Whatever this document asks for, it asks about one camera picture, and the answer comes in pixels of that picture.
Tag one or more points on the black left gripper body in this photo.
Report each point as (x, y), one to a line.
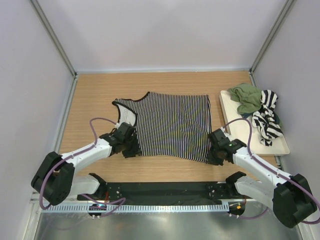
(126, 142)

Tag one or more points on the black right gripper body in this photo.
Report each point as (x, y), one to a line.
(216, 148)

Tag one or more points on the thin-striped black white tank top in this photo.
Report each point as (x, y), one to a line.
(169, 125)

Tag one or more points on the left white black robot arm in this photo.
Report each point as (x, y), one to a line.
(56, 179)

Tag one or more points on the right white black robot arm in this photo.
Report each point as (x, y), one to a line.
(269, 176)

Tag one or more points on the wide-striped black white tank top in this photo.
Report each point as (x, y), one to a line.
(263, 119)

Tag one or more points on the green tank top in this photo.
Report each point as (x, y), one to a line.
(248, 96)

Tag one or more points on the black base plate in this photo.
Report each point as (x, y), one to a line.
(212, 190)

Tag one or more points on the slotted cable duct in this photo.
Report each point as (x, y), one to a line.
(86, 207)

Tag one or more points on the aluminium frame rail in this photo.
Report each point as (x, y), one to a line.
(283, 194)

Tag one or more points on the right aluminium corner post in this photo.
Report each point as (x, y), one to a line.
(280, 19)

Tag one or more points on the aluminium corner post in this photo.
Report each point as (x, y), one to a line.
(280, 19)
(52, 35)

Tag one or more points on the left aluminium corner post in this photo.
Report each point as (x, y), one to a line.
(52, 35)

